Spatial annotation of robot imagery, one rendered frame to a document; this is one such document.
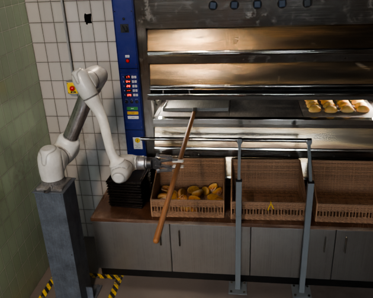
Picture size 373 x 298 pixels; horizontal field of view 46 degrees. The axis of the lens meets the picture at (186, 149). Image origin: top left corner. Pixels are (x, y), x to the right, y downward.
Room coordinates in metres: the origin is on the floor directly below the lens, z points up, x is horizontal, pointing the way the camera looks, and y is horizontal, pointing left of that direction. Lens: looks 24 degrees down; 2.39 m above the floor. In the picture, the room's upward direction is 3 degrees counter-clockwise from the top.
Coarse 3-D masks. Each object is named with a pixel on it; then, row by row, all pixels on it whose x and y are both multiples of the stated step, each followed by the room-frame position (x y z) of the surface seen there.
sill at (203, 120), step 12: (156, 120) 3.30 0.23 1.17; (168, 120) 3.29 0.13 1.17; (180, 120) 3.28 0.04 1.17; (204, 120) 3.25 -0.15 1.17; (216, 120) 3.24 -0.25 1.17; (228, 120) 3.22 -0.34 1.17; (240, 120) 3.21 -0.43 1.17; (252, 120) 3.20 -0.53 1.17; (264, 120) 3.18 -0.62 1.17; (276, 120) 3.17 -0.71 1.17; (288, 120) 3.16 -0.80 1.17; (300, 120) 3.15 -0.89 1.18; (312, 120) 3.13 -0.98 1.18; (324, 120) 3.12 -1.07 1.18; (336, 120) 3.11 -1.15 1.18; (348, 120) 3.10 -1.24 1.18; (360, 120) 3.08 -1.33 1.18; (372, 120) 3.07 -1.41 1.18
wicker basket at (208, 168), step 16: (192, 160) 3.22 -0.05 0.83; (208, 160) 3.21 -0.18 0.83; (224, 160) 3.17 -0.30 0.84; (192, 176) 3.19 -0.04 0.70; (208, 176) 3.18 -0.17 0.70; (224, 176) 2.99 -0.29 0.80; (160, 192) 3.15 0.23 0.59; (224, 192) 3.01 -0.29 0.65; (160, 208) 2.79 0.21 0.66; (176, 208) 2.89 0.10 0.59; (192, 208) 2.77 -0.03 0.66; (208, 208) 2.76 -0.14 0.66
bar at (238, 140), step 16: (240, 144) 2.83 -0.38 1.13; (240, 160) 2.74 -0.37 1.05; (240, 192) 2.61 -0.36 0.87; (240, 208) 2.61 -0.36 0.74; (240, 224) 2.61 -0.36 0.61; (304, 224) 2.56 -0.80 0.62; (240, 240) 2.61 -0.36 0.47; (304, 240) 2.55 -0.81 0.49; (240, 256) 2.61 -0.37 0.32; (304, 256) 2.55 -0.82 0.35; (304, 272) 2.55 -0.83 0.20; (240, 288) 2.63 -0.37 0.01; (304, 288) 2.55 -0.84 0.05
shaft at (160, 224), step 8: (192, 112) 3.33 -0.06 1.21; (192, 120) 3.17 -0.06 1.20; (184, 144) 2.71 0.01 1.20; (184, 152) 2.62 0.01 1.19; (176, 168) 2.37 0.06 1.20; (176, 176) 2.28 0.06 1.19; (168, 192) 2.09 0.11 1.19; (168, 200) 2.00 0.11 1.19; (168, 208) 1.95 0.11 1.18; (160, 216) 1.86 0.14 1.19; (160, 224) 1.79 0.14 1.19; (160, 232) 1.73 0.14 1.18
